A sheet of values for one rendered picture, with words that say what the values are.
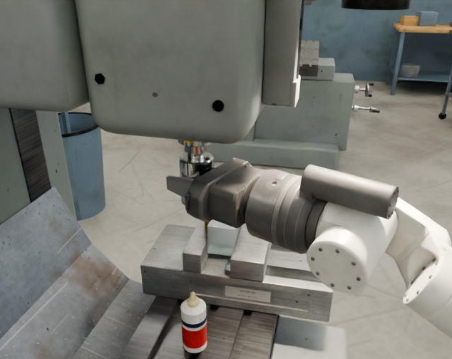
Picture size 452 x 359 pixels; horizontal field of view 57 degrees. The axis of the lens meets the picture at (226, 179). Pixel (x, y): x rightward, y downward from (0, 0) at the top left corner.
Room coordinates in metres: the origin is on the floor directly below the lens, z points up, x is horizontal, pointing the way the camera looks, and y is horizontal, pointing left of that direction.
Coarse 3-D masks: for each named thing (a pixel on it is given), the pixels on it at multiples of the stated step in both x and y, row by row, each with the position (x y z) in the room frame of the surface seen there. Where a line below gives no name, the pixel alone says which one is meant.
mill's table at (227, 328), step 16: (160, 304) 0.60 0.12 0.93; (176, 304) 0.61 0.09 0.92; (208, 304) 0.60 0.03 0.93; (144, 320) 0.56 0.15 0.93; (160, 320) 0.56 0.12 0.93; (176, 320) 0.58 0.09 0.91; (208, 320) 0.58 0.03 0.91; (224, 320) 0.56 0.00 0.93; (240, 320) 0.56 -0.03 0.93; (256, 320) 0.56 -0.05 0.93; (272, 320) 0.56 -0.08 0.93; (144, 336) 0.52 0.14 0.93; (160, 336) 0.53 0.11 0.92; (176, 336) 0.52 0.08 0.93; (208, 336) 0.52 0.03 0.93; (224, 336) 0.52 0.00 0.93; (240, 336) 0.54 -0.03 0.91; (256, 336) 0.52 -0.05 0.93; (272, 336) 0.54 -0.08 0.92; (128, 352) 0.49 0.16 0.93; (144, 352) 0.49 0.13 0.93; (160, 352) 0.50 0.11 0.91; (176, 352) 0.49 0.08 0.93; (208, 352) 0.49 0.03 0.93; (224, 352) 0.49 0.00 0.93; (240, 352) 0.50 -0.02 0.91; (256, 352) 0.49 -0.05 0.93; (272, 352) 0.55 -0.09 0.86
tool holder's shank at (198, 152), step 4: (188, 148) 0.51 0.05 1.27; (192, 148) 0.51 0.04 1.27; (196, 148) 0.51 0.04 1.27; (200, 148) 0.51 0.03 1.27; (204, 148) 0.52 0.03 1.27; (188, 152) 0.51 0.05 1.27; (192, 152) 0.51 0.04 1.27; (196, 152) 0.51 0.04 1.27; (200, 152) 0.51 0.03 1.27; (204, 152) 0.52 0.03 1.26; (188, 156) 0.52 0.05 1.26; (192, 156) 0.52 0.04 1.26; (196, 156) 0.51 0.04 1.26; (200, 156) 0.52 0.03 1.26; (204, 156) 0.52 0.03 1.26
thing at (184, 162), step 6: (180, 156) 0.53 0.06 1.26; (186, 156) 0.53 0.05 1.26; (210, 156) 0.53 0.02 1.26; (180, 162) 0.51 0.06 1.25; (186, 162) 0.51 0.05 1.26; (192, 162) 0.50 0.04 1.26; (198, 162) 0.50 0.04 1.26; (204, 162) 0.51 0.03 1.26; (210, 162) 0.51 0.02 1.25; (186, 168) 0.51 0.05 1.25; (192, 168) 0.50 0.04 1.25; (198, 168) 0.50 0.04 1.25; (204, 168) 0.51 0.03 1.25
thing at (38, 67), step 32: (0, 0) 0.45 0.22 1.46; (32, 0) 0.44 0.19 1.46; (64, 0) 0.46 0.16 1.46; (0, 32) 0.45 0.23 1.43; (32, 32) 0.44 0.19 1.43; (64, 32) 0.45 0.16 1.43; (0, 64) 0.45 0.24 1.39; (32, 64) 0.44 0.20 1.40; (64, 64) 0.44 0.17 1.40; (0, 96) 0.46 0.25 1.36; (32, 96) 0.45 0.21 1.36; (64, 96) 0.44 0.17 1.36
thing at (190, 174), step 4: (180, 168) 0.51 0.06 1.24; (184, 168) 0.51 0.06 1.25; (208, 168) 0.51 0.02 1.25; (212, 168) 0.52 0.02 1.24; (180, 172) 0.52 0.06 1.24; (184, 172) 0.51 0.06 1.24; (188, 172) 0.50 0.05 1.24; (192, 172) 0.50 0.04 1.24; (196, 172) 0.50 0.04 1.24; (200, 172) 0.50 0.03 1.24; (204, 172) 0.51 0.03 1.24; (180, 176) 0.52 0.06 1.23; (184, 176) 0.51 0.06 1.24; (188, 176) 0.50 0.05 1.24; (192, 176) 0.50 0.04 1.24; (196, 176) 0.50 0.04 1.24; (184, 200) 0.51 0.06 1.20; (184, 204) 0.51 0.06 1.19
